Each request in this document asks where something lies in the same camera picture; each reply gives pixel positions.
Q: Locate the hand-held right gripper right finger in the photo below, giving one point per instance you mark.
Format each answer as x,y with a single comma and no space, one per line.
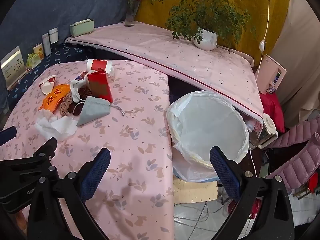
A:
223,172

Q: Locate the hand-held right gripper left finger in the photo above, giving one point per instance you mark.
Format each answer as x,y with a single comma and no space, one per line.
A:
96,170

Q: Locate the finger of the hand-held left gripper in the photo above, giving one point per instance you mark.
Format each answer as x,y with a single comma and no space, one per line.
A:
7,134
46,147

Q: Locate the white tissue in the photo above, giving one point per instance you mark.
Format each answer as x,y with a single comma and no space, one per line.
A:
58,126

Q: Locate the brown scrunchie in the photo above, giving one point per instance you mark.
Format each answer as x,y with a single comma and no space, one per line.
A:
66,106

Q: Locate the orange snack packet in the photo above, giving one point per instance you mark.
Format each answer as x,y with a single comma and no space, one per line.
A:
53,97

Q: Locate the bin with white plastic bag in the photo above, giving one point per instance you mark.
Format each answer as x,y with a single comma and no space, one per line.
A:
205,125

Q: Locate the squashed white paper cup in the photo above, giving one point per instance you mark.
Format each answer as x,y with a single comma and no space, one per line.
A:
47,84

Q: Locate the white sock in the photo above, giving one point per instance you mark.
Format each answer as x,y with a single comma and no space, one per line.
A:
74,90

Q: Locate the dark red scrunchie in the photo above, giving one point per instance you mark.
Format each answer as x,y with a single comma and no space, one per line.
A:
84,92

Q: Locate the red paper box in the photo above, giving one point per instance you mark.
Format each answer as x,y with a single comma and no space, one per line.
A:
100,86

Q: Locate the red and white paper cup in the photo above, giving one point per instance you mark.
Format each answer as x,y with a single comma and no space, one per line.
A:
100,66

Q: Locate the red plastic object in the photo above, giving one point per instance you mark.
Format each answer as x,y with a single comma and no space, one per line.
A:
253,206

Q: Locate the pink rabbit print tablecloth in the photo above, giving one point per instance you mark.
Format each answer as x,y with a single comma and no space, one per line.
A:
130,130

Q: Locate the glass jar with white lid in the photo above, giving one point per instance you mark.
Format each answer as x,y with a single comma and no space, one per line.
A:
268,127

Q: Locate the white card in wooden stand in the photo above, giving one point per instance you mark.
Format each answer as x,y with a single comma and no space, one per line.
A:
13,66

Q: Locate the pink down jacket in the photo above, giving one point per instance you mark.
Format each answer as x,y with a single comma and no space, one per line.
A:
295,155

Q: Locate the red cloth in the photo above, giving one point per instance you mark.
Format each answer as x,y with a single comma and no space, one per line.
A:
271,110

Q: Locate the small light green box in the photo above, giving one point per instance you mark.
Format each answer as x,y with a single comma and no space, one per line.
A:
33,60

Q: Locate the small yellow orange box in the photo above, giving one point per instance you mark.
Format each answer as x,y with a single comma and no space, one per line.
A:
38,50

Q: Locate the navy leaf print cloth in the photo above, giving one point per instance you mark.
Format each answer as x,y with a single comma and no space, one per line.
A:
57,55

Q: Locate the white slim bottle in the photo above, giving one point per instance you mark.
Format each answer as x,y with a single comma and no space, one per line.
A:
46,43

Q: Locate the pink appliance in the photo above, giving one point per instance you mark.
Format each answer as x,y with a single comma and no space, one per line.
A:
271,76

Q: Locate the white bottle with grey band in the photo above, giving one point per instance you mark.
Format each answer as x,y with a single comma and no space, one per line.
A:
53,36

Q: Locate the pale green storage box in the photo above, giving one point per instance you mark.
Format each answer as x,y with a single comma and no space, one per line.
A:
82,28

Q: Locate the pink mattress with red piping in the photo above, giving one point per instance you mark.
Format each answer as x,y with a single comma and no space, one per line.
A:
175,55

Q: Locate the green plant in white pot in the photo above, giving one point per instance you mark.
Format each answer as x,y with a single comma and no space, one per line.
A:
207,38

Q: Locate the beige curtain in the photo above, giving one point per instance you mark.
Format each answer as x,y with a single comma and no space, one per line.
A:
297,55

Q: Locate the blue grey backdrop cloth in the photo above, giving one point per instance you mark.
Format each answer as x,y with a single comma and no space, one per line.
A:
62,2

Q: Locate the glass vase with red flowers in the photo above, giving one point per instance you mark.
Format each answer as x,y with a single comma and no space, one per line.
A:
130,17

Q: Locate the yellow backdrop cloth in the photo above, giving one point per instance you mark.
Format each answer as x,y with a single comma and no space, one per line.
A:
160,7

